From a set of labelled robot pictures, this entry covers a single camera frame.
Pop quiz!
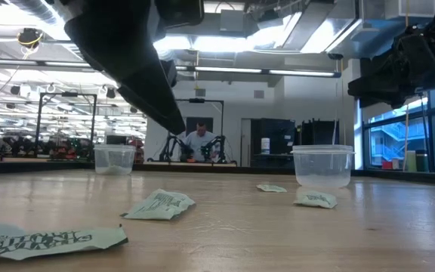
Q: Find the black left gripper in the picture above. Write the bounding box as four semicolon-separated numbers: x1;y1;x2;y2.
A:
58;0;187;135

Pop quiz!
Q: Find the large crumpled green stevia packet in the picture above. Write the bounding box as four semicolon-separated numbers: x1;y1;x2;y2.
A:
0;221;129;261

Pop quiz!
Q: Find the black equipment rack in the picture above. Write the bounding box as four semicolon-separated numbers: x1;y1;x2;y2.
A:
300;119;340;147

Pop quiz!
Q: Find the light green bottle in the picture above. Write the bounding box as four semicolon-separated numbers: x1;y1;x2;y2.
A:
406;150;418;173

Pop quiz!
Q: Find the overhead LED light bar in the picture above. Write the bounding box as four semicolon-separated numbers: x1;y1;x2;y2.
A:
0;58;342;79

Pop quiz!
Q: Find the dark green bottle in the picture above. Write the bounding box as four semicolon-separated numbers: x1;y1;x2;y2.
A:
415;150;429;173

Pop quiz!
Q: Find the red equipment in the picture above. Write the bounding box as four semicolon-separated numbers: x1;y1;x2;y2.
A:
128;138;145;164

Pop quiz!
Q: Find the large clear plastic container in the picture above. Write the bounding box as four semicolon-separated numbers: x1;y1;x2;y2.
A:
291;144;356;189

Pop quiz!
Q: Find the person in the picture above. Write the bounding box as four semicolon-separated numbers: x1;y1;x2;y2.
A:
182;121;218;162

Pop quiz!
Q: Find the grey ceiling box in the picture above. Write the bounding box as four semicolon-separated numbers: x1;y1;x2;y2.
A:
220;9;245;33

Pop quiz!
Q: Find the small clear plastic container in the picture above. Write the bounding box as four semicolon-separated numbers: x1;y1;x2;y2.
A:
92;143;137;177

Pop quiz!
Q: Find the black cabinet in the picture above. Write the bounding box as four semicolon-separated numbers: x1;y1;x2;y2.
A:
250;118;296;167

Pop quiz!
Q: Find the cluttered background robot workstation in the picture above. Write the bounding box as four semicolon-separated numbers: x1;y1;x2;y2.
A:
2;134;94;159

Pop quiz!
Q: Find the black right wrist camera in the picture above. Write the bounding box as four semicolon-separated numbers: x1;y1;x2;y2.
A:
393;20;435;68

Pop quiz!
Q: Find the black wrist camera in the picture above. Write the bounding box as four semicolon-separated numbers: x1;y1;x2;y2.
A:
154;0;205;28
393;20;435;68

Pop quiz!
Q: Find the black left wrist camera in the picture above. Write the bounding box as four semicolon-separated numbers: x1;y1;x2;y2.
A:
154;0;205;28

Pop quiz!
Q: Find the black background rig frame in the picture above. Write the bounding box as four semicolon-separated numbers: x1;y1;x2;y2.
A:
174;97;225;163

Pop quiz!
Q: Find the tall black background frame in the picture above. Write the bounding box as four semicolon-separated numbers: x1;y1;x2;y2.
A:
35;91;97;152

